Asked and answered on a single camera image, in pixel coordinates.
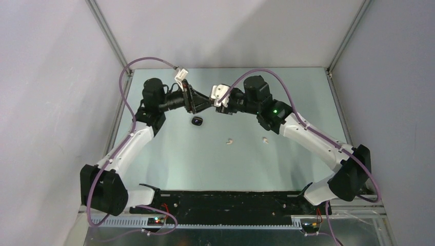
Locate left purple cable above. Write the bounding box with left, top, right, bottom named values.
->
left=85, top=57, right=179, bottom=236

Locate left controller circuit board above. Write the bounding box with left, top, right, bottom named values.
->
left=147, top=217, right=166, bottom=227

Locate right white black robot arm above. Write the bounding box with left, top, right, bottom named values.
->
left=210, top=76, right=371, bottom=214

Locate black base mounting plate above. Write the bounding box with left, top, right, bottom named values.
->
left=150, top=190, right=331, bottom=226

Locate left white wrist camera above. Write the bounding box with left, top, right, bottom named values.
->
left=174, top=67, right=189, bottom=91

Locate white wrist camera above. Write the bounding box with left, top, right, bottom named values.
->
left=174, top=67, right=189, bottom=91
left=210, top=84, right=230, bottom=108

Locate right controller circuit board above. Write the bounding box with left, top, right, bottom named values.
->
left=301, top=222, right=321, bottom=234

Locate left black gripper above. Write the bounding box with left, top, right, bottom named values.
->
left=158, top=79, right=214, bottom=114

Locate black earbud charging case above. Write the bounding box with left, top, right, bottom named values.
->
left=191, top=116, right=204, bottom=127

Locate aluminium frame rail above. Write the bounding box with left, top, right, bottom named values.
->
left=78, top=197, right=386, bottom=218

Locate controller circuit board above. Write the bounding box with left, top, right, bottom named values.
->
left=147, top=217, right=166, bottom=227
left=301, top=222, right=321, bottom=234

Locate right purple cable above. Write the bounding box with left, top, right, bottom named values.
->
left=217, top=68, right=382, bottom=246

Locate grey slotted cable duct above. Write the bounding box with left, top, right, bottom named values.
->
left=100, top=217, right=302, bottom=230

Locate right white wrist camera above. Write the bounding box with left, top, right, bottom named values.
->
left=210, top=84, right=230, bottom=108

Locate purple cable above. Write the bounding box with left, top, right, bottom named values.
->
left=217, top=68, right=382, bottom=246
left=85, top=57, right=179, bottom=236

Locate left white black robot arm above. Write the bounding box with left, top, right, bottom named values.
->
left=80, top=78, right=216, bottom=216

